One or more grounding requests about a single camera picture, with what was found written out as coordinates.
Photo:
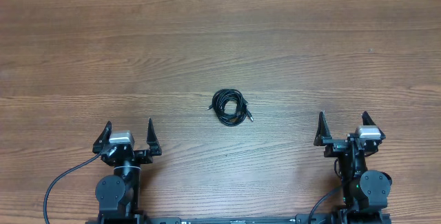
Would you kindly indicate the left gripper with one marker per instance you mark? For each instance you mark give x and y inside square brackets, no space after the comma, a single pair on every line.
[145,156]

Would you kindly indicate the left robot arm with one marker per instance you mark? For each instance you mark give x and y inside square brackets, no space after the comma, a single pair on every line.
[118,193]

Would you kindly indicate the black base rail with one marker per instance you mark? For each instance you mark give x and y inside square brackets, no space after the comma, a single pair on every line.
[297,219]

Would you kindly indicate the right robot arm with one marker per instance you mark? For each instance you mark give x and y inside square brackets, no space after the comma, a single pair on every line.
[365,192]

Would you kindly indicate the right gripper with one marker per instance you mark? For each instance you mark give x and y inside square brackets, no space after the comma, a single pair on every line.
[335,145]

